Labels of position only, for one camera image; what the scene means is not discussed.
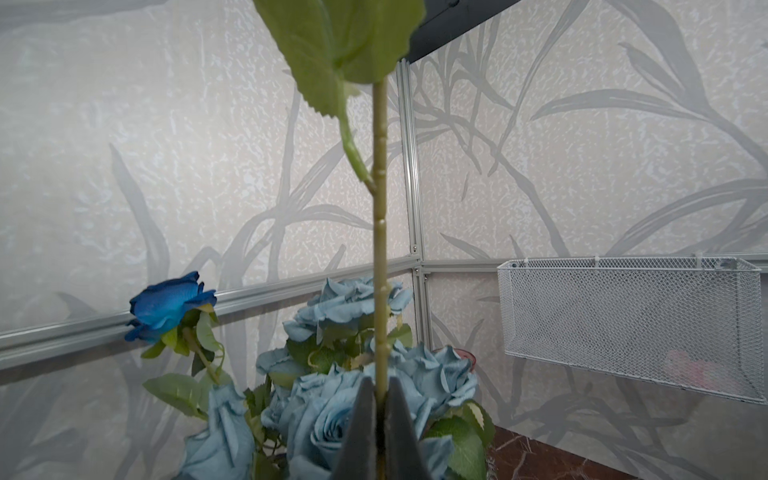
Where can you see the beige sunflower stem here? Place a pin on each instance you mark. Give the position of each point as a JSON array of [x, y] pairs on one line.
[[330, 46]]

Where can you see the red glass vase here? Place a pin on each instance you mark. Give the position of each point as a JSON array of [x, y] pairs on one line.
[[466, 355]]

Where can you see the white wire mesh basket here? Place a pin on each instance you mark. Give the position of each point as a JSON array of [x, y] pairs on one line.
[[694, 323]]

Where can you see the light blue rose bouquet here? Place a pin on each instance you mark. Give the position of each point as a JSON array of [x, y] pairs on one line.
[[293, 425]]

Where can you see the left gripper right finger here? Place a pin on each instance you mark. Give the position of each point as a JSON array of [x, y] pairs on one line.
[[403, 458]]

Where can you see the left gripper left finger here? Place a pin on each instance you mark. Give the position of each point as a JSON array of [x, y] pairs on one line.
[[357, 459]]

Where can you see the dark blue rose stem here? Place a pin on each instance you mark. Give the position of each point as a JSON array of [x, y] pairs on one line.
[[179, 315]]

